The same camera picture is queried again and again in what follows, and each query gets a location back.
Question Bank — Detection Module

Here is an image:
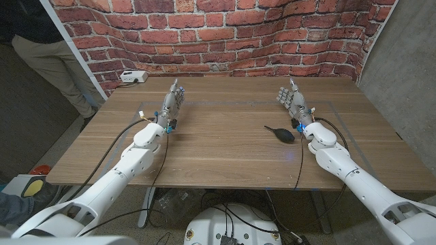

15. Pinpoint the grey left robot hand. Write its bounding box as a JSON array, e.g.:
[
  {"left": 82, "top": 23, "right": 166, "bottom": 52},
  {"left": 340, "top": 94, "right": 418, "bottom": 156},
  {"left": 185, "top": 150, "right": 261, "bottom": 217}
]
[{"left": 155, "top": 78, "right": 186, "bottom": 133}]

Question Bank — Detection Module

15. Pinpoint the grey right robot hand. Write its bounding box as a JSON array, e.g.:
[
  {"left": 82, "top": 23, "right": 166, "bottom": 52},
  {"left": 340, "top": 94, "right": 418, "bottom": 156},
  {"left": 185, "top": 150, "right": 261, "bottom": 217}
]
[{"left": 276, "top": 78, "right": 314, "bottom": 133}]

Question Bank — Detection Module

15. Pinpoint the black rubber air blower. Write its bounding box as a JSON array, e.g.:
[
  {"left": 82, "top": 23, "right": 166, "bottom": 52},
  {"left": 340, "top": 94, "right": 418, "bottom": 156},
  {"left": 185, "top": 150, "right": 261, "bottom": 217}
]
[{"left": 264, "top": 125, "right": 296, "bottom": 144}]

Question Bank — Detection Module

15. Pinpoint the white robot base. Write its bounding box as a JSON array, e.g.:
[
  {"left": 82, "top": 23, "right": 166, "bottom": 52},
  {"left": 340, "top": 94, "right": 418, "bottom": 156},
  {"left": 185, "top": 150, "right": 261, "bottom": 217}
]
[{"left": 183, "top": 203, "right": 283, "bottom": 245}]

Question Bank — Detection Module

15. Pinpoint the white power strip box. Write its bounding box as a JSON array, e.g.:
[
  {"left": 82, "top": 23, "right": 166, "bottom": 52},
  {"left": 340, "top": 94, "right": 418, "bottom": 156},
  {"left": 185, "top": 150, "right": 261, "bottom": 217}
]
[{"left": 119, "top": 69, "right": 149, "bottom": 84}]

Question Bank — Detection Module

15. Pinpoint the red brick printed backdrop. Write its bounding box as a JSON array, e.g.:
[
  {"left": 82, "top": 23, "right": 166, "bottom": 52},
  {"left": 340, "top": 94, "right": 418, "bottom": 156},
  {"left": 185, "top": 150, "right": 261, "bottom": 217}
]
[{"left": 49, "top": 0, "right": 398, "bottom": 99}]

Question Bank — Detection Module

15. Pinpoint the clear plastic bag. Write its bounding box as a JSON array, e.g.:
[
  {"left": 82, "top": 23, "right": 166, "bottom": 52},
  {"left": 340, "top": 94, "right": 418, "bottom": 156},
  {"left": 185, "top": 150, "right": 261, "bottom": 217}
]
[{"left": 155, "top": 189, "right": 205, "bottom": 222}]

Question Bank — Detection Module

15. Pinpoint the grey table leg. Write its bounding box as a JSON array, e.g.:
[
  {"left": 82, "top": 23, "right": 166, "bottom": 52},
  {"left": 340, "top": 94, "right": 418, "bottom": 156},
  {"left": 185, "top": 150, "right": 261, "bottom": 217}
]
[
  {"left": 138, "top": 186, "right": 156, "bottom": 229},
  {"left": 309, "top": 190, "right": 333, "bottom": 235}
]

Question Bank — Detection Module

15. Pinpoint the standing person in khaki trousers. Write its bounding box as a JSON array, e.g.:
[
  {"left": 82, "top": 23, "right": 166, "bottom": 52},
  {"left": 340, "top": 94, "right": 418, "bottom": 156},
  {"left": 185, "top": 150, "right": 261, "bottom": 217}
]
[{"left": 0, "top": 0, "right": 106, "bottom": 133}]

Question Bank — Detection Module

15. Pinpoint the red round object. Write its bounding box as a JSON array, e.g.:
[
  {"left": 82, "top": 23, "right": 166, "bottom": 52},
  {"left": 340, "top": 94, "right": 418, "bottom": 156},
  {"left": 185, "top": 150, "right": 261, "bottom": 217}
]
[{"left": 29, "top": 165, "right": 52, "bottom": 176}]

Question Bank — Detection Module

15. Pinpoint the white board with yellow patches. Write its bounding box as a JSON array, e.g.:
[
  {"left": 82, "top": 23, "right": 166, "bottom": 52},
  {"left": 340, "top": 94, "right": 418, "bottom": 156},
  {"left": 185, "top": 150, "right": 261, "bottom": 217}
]
[{"left": 1, "top": 174, "right": 48, "bottom": 199}]

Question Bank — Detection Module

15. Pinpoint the seated person in blue jeans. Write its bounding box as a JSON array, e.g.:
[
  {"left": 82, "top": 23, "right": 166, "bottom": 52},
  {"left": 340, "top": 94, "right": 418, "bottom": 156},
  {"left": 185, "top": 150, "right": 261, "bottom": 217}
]
[{"left": 0, "top": 183, "right": 62, "bottom": 227}]

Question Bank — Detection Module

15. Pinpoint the black power cable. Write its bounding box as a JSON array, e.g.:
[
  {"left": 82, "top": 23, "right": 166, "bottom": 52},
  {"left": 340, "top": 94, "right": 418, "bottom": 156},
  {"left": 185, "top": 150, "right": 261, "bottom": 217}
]
[{"left": 115, "top": 78, "right": 139, "bottom": 88}]

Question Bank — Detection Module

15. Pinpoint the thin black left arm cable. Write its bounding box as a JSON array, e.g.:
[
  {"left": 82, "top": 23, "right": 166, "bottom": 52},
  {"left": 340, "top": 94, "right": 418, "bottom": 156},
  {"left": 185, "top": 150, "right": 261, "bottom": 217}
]
[{"left": 146, "top": 132, "right": 170, "bottom": 229}]

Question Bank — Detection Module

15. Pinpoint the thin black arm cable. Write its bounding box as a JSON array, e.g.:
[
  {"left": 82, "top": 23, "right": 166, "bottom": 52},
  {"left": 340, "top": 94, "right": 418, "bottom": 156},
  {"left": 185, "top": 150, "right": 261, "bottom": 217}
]
[
  {"left": 293, "top": 133, "right": 305, "bottom": 191},
  {"left": 146, "top": 132, "right": 170, "bottom": 229}
]

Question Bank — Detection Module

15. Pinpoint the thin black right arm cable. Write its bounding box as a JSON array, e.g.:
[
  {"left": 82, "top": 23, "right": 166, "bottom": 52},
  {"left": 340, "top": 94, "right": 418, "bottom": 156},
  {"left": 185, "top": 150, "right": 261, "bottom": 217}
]
[{"left": 293, "top": 133, "right": 305, "bottom": 191}]

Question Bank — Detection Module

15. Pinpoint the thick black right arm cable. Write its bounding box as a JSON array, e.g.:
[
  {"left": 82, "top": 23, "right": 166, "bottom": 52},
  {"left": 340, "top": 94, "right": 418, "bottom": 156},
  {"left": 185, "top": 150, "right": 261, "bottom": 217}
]
[{"left": 313, "top": 116, "right": 350, "bottom": 152}]

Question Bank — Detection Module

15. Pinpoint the white backdrop frame bar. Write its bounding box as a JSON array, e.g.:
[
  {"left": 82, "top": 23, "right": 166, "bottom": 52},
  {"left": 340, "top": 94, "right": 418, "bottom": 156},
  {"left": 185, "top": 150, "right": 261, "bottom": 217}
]
[{"left": 40, "top": 0, "right": 109, "bottom": 100}]

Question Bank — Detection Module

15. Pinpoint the black cable over robot base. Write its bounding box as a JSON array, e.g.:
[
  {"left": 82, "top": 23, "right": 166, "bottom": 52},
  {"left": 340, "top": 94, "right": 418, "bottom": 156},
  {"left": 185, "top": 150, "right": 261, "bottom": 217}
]
[{"left": 200, "top": 190, "right": 304, "bottom": 244}]

